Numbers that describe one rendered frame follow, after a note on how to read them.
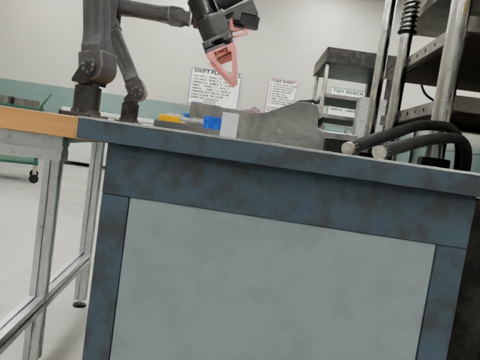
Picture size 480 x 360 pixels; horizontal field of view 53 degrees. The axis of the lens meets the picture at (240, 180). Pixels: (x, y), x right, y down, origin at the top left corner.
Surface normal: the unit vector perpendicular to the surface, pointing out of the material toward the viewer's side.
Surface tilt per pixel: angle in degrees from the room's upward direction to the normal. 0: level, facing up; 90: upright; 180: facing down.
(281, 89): 90
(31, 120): 90
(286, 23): 90
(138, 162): 90
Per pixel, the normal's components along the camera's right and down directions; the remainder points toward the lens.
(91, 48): -0.24, 0.04
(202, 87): -0.04, 0.07
